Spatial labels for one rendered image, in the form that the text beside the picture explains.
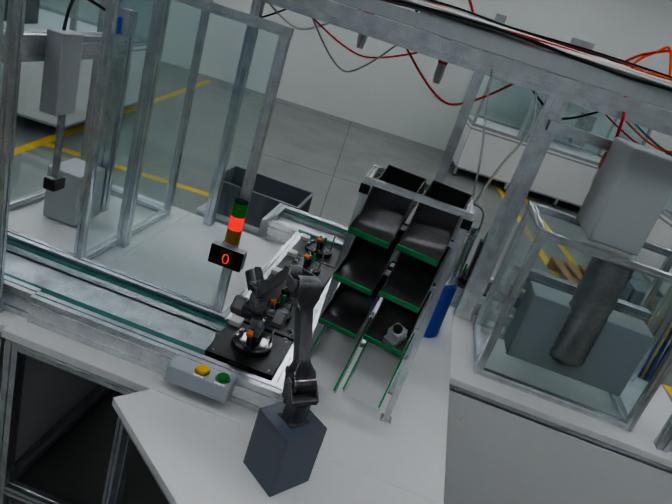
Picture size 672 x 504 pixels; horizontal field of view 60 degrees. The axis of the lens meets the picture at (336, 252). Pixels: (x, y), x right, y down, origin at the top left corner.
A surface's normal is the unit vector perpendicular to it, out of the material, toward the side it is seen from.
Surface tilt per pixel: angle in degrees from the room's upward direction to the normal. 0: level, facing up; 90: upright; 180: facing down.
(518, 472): 90
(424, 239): 25
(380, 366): 45
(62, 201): 90
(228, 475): 0
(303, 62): 90
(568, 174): 90
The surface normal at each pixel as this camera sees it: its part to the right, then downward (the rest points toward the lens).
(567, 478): -0.21, 0.33
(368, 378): -0.06, -0.44
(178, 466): 0.29, -0.88
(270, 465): -0.73, 0.06
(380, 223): 0.11, -0.69
